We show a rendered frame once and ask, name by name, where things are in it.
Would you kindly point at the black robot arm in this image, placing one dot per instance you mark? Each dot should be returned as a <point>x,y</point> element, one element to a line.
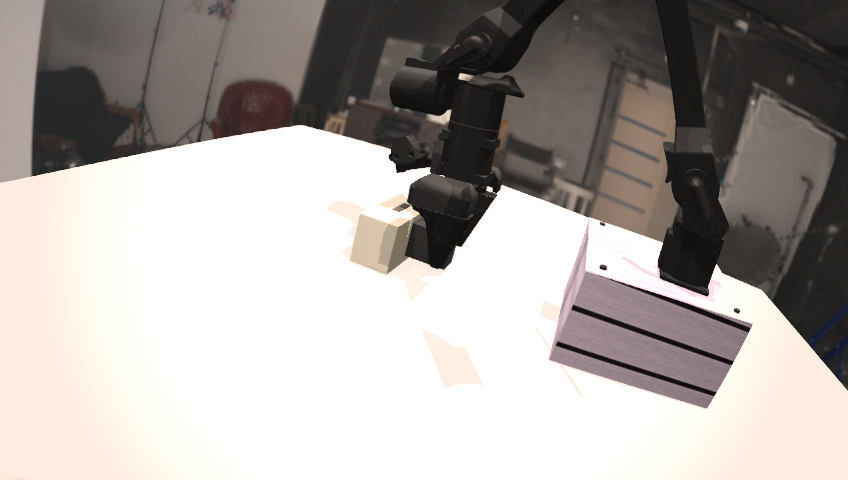
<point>496,41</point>

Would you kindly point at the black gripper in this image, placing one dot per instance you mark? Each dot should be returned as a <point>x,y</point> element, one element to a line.
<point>453,205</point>

